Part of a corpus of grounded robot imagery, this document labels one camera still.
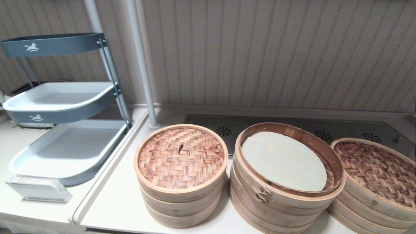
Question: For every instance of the bamboo steamer with liner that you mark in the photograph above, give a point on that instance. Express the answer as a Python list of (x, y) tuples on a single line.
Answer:
[(286, 204)]

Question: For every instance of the right bamboo steamer stack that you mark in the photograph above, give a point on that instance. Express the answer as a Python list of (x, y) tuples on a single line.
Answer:
[(367, 213)]

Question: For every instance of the grey-blue rack tray horse logo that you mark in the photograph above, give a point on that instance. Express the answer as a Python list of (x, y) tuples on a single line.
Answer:
[(65, 45), (58, 97)]

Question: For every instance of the large bamboo steamer basket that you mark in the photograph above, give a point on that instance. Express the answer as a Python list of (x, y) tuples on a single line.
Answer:
[(347, 221), (276, 227)]

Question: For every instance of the white steamer liner sheet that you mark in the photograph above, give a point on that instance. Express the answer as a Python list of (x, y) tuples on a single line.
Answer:
[(282, 159)]

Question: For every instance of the steel drain plate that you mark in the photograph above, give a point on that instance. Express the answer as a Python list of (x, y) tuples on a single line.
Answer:
[(357, 127)]

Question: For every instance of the white support pole with flange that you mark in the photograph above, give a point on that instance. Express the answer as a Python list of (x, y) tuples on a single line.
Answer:
[(139, 48)]

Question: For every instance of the large woven bamboo steamer lid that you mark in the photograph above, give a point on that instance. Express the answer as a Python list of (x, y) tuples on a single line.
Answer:
[(373, 165)]

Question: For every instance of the small bamboo steamer basket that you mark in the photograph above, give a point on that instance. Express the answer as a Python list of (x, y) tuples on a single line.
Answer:
[(182, 210), (182, 223)]

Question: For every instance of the clear acrylic warning sign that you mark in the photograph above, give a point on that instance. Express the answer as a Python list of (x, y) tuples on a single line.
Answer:
[(39, 190)]

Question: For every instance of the grey-blue white-lined rack tray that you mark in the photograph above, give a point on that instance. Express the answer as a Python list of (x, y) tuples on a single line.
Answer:
[(71, 149)]

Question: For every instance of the grey-blue metal rack frame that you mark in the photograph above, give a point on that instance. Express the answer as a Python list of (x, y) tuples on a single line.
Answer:
[(112, 74)]

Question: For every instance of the small woven bamboo steamer lid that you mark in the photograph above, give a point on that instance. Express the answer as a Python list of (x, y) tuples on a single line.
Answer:
[(180, 157)]

